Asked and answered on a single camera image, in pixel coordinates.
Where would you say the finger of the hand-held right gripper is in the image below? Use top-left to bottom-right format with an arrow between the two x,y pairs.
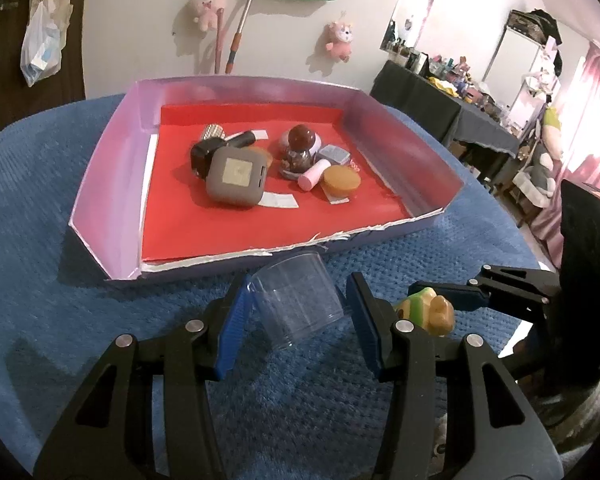
407,264 -> 563,318

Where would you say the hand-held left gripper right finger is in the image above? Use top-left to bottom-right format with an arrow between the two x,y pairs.
345,271 -> 566,480

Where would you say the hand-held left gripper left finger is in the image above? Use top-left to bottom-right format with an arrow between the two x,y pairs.
32,274 -> 253,480

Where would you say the green yellow toy figurine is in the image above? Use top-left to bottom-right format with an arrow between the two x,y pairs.
397,287 -> 456,337

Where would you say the clear plastic cup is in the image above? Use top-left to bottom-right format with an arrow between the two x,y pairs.
249,252 -> 346,350

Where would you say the grey square case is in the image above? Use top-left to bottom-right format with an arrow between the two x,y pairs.
205,146 -> 268,208

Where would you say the purple nail polish bottle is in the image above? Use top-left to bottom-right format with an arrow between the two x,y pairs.
298,145 -> 352,192

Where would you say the black cube bottle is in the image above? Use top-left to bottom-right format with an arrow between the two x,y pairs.
190,139 -> 226,178

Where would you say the purple cardboard box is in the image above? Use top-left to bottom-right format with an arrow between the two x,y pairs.
69,76 -> 466,282

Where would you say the black cylinder tube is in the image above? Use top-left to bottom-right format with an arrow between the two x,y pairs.
222,130 -> 258,148

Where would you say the red-capped glitter bottle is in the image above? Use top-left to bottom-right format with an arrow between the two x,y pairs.
280,125 -> 317,180

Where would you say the red paper sheet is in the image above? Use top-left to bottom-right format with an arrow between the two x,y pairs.
141,104 -> 413,262

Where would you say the large plush toy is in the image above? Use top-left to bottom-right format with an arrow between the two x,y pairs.
512,105 -> 566,206

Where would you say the pink curtain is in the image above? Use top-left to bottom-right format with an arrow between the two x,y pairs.
530,40 -> 600,261

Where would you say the blue knitted blanket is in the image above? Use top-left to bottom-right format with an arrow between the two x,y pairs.
0,92 -> 546,480

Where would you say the black-clothed side table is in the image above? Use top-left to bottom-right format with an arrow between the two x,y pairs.
370,60 -> 523,166

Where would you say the white cabinet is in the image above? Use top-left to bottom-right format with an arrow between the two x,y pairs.
482,25 -> 546,121

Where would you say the clutter of toiletries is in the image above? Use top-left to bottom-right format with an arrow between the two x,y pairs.
385,20 -> 521,133

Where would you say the pink stick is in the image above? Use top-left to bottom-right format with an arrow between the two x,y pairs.
214,9 -> 226,75

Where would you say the pink bear plush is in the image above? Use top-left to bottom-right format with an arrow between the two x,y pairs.
325,21 -> 356,63

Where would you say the silver orange mop stick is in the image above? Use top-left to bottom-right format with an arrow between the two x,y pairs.
225,0 -> 262,75

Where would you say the pink pig plush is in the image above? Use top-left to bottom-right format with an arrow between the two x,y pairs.
189,0 -> 229,32

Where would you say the dark brown door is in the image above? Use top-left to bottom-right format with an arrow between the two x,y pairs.
0,0 -> 88,136

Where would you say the clear plastic bag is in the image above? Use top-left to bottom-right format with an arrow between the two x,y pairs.
20,0 -> 63,87

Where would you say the wall mirror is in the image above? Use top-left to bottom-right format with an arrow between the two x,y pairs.
379,0 -> 443,53

